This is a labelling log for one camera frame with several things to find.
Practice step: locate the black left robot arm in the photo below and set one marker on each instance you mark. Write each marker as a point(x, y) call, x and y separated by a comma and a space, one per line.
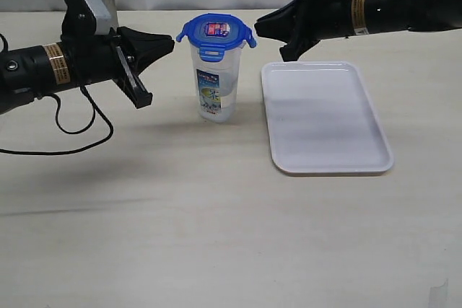
point(29, 74)

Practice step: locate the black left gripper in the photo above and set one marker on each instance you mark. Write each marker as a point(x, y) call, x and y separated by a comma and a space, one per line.
point(119, 56)

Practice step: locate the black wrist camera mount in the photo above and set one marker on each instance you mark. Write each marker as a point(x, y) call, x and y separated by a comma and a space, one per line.
point(79, 20)

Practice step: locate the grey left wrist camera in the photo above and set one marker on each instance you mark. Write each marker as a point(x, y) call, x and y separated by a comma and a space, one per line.
point(101, 14)

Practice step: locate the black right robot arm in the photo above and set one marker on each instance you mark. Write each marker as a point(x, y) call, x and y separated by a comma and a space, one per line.
point(371, 17)

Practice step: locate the white rectangular plastic tray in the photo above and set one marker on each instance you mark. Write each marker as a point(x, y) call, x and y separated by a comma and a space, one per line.
point(321, 120)

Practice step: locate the blue snap-lock lid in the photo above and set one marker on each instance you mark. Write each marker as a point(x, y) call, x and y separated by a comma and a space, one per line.
point(215, 34)

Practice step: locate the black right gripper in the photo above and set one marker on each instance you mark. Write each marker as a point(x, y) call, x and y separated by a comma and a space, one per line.
point(302, 24)

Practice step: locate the clear tall plastic container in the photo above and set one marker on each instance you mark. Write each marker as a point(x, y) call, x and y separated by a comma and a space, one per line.
point(216, 73)

